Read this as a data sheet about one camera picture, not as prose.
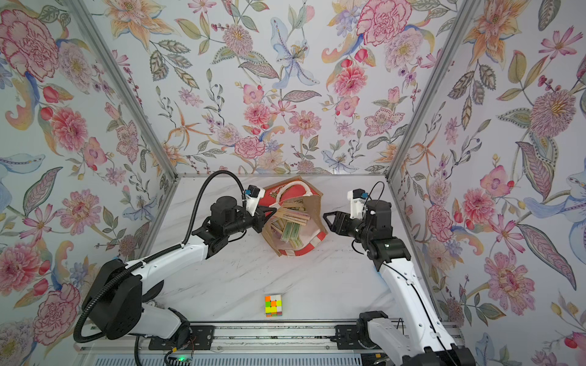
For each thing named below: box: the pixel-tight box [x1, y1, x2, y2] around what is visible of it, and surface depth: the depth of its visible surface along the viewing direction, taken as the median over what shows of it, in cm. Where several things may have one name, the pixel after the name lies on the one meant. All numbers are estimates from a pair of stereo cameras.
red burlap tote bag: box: [259, 176, 327, 257], surface depth 92 cm
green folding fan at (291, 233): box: [280, 221, 303, 249], surface depth 94 cm
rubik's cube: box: [264, 294, 284, 318], surface depth 78 cm
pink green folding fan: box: [271, 206, 311, 231], surface depth 100 cm
